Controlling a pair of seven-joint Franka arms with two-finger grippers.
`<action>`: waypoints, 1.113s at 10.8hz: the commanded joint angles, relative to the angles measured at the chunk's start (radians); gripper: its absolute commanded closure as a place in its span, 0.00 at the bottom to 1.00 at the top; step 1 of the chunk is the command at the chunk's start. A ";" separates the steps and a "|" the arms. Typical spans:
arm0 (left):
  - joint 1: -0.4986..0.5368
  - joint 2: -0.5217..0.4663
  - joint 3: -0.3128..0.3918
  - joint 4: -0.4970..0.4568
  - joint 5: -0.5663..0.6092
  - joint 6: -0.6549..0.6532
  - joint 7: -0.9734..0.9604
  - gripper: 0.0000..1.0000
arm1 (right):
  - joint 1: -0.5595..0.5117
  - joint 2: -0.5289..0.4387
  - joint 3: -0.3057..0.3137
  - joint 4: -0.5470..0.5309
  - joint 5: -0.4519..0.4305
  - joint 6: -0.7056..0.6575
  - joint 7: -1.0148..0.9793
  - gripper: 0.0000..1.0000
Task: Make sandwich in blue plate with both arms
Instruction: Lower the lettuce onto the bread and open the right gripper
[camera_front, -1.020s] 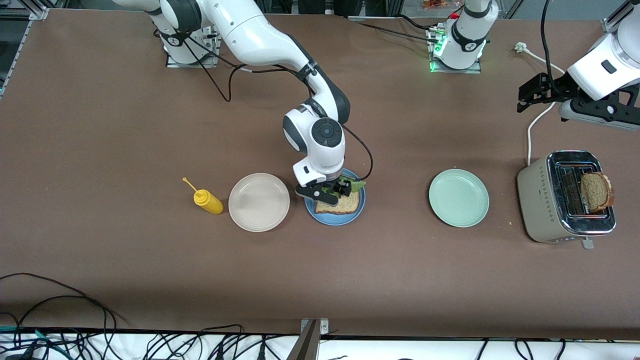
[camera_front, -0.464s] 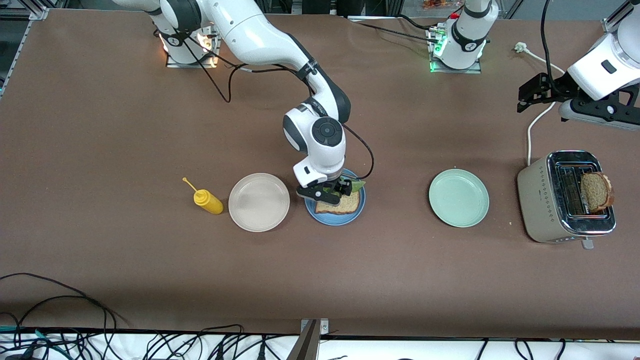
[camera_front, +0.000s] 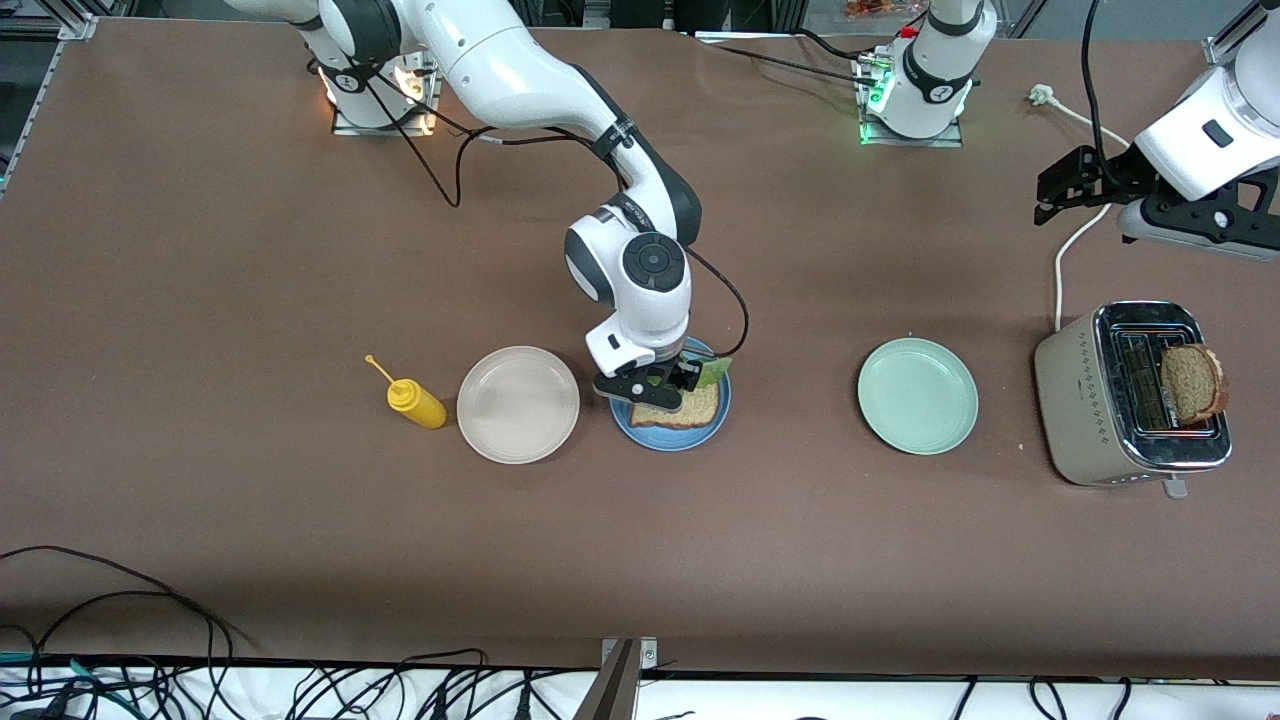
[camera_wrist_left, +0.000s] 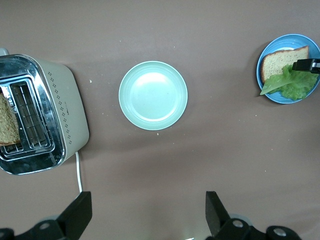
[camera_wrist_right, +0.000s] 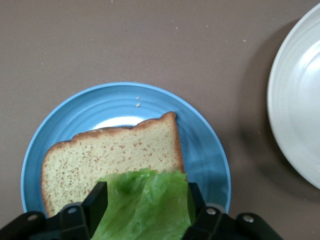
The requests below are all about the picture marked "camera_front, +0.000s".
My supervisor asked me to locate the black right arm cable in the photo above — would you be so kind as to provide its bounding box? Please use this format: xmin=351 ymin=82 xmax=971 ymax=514
xmin=340 ymin=60 xmax=749 ymax=363

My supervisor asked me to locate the grey aluminium profile post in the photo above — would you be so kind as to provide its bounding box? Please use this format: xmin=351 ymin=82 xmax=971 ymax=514
xmin=572 ymin=640 xmax=641 ymax=720

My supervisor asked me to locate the green lettuce leaf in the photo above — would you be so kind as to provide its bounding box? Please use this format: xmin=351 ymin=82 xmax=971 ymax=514
xmin=645 ymin=352 xmax=733 ymax=391

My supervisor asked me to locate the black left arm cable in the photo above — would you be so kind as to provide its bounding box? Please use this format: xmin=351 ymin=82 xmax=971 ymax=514
xmin=1080 ymin=0 xmax=1119 ymax=173

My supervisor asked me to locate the white toaster power cable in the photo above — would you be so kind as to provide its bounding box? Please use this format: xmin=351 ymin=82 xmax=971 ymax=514
xmin=1029 ymin=84 xmax=1136 ymax=333

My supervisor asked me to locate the black looping floor cable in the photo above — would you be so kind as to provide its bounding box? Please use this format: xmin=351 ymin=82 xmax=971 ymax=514
xmin=0 ymin=545 xmax=251 ymax=691

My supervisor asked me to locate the beige plate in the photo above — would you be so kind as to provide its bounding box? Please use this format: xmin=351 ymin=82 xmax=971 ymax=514
xmin=456 ymin=346 xmax=581 ymax=465

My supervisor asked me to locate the teal floor cable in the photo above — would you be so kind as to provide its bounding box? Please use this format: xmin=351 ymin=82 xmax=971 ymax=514
xmin=0 ymin=652 xmax=131 ymax=713

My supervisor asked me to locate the blue plate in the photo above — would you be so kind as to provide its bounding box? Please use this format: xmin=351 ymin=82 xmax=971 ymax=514
xmin=610 ymin=335 xmax=733 ymax=452

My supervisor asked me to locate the yellow mustard squeeze bottle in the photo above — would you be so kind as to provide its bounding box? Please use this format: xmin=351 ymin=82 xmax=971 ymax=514
xmin=364 ymin=354 xmax=448 ymax=431

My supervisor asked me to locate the aluminium frame profile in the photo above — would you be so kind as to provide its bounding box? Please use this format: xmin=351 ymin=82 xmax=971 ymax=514
xmin=1205 ymin=0 xmax=1263 ymax=66

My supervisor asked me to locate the grey aluminium table side rail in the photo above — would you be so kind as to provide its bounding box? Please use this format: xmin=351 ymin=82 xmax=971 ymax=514
xmin=0 ymin=15 xmax=98 ymax=196

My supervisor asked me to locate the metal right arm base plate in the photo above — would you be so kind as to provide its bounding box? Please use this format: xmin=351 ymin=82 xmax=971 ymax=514
xmin=332 ymin=42 xmax=441 ymax=137

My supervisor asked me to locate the beige and chrome toaster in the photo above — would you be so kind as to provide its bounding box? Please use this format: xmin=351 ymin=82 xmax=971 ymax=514
xmin=1034 ymin=300 xmax=1233 ymax=499

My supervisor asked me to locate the black arm base cable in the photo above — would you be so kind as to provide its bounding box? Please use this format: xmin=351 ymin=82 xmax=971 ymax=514
xmin=790 ymin=28 xmax=886 ymax=63
xmin=712 ymin=42 xmax=881 ymax=89

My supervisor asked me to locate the brown toast bread slice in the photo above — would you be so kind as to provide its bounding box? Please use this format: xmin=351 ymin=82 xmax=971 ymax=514
xmin=1160 ymin=343 xmax=1229 ymax=423
xmin=630 ymin=385 xmax=721 ymax=431

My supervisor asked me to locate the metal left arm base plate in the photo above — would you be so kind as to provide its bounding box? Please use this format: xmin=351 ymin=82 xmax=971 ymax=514
xmin=858 ymin=55 xmax=963 ymax=149

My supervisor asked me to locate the light green plate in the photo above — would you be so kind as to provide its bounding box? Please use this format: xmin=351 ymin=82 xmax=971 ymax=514
xmin=858 ymin=338 xmax=979 ymax=456

